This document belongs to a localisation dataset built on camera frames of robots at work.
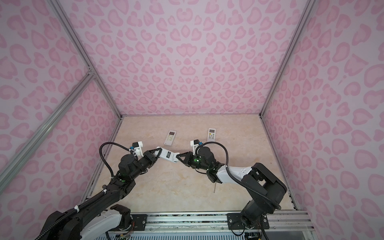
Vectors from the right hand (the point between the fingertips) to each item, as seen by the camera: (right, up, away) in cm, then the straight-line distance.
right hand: (176, 157), depth 78 cm
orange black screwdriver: (+20, -19, +6) cm, 28 cm away
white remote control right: (+21, +10, +29) cm, 37 cm away
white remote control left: (-8, +8, +26) cm, 29 cm away
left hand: (-7, +5, 0) cm, 9 cm away
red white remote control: (-5, 0, +2) cm, 5 cm away
